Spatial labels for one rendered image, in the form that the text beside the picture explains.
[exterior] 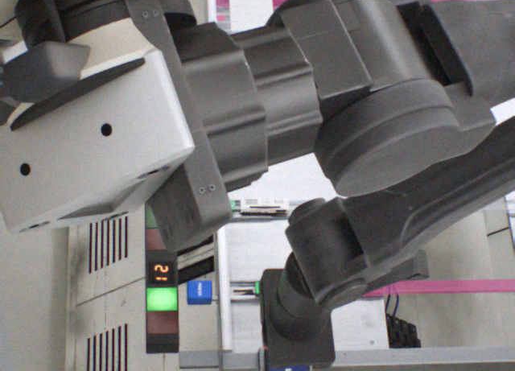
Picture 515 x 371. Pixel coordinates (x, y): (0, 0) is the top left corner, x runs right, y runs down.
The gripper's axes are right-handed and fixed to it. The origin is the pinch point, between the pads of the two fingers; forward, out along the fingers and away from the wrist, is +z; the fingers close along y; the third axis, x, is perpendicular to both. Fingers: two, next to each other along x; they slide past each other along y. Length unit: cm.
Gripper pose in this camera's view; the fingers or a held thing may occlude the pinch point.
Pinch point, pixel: (285, 348)
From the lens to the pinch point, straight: 114.2
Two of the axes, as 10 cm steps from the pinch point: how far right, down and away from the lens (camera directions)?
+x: -9.9, 0.0, -1.4
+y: -0.7, -8.7, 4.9
